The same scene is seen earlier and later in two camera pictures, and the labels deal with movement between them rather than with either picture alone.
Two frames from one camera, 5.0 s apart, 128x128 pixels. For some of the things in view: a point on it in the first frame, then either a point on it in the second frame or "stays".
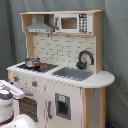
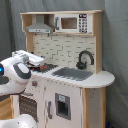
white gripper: (14, 91) to (28, 57)
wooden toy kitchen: (62, 78) stays
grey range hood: (40, 25) stays
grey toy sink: (72, 73) stays
